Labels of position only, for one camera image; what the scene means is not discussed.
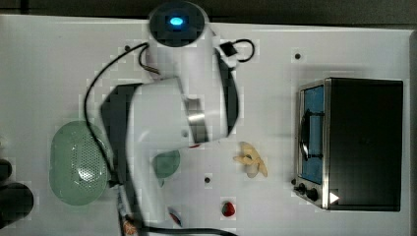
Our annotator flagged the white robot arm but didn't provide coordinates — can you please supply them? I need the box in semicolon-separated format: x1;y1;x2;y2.
100;0;239;231

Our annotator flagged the peeled toy banana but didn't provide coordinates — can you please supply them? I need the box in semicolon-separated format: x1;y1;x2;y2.
233;142;268;178

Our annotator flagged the red toy strawberry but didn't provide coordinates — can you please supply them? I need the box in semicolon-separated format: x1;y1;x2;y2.
221;202;236;217

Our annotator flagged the orange slice toy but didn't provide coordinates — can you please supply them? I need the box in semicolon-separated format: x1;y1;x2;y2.
123;220;137;236

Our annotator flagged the silver toaster oven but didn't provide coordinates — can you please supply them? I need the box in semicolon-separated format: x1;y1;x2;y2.
291;78;404;211

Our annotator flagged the black cylinder holder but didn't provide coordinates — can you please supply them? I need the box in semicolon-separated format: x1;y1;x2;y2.
0;159;13;181
0;183;34;228

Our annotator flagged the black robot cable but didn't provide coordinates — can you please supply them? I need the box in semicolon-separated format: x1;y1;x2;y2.
83;38;256;236

